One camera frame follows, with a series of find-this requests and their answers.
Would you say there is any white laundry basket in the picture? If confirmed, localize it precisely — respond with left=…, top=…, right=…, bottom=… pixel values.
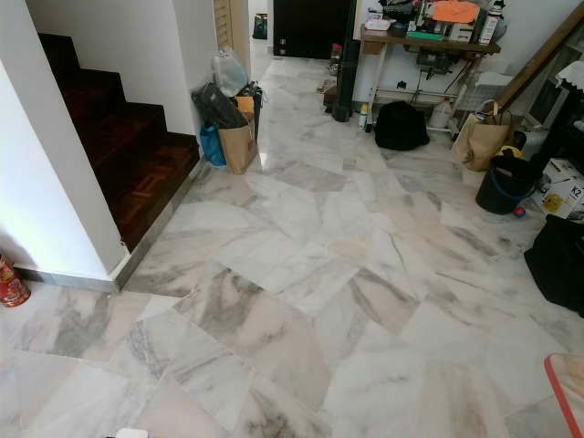
left=456, top=70, right=517, bottom=112

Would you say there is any white cardboard box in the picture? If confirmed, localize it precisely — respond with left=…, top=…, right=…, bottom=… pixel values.
left=537, top=158, right=584, bottom=221

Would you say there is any tall black pole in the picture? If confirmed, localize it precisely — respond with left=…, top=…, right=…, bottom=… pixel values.
left=331, top=0, right=363, bottom=124

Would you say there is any brown paper bag with handles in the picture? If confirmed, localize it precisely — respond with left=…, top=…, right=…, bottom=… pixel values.
left=454, top=100, right=516, bottom=173

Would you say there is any white plastic bag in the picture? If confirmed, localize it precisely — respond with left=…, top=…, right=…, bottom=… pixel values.
left=213, top=47, right=249, bottom=98

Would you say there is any black fabric bag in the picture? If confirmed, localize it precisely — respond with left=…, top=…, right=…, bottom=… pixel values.
left=193, top=82, right=250, bottom=130

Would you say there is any black bucket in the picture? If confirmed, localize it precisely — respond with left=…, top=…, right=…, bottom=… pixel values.
left=475, top=149, right=541, bottom=217

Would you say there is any black backpack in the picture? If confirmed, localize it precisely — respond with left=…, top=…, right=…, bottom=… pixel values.
left=373, top=100, right=432, bottom=152

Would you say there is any plain brown paper bag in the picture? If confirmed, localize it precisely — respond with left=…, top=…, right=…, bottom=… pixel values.
left=219, top=123, right=259, bottom=176

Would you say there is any brown wooden plank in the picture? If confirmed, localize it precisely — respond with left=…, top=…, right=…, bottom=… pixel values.
left=495, top=4, right=584, bottom=110

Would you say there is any white plastic jug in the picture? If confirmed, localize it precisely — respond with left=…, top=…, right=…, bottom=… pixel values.
left=429, top=98, right=455, bottom=130

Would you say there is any wooden side table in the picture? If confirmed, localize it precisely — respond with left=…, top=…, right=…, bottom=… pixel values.
left=360, top=26, right=503, bottom=138

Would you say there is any orange cloth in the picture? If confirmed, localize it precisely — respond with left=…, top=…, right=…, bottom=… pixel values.
left=432, top=0, right=482, bottom=25

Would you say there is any dark wooden staircase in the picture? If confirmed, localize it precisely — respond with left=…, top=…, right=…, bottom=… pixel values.
left=38, top=33, right=202, bottom=252

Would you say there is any large black bag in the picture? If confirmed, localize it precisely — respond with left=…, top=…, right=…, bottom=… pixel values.
left=524, top=215, right=584, bottom=318

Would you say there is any white spray bottle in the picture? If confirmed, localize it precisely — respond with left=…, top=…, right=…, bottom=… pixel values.
left=480, top=0, right=506, bottom=45

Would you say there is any blue bag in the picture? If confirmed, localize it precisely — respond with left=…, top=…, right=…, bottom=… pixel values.
left=200, top=124, right=227, bottom=168

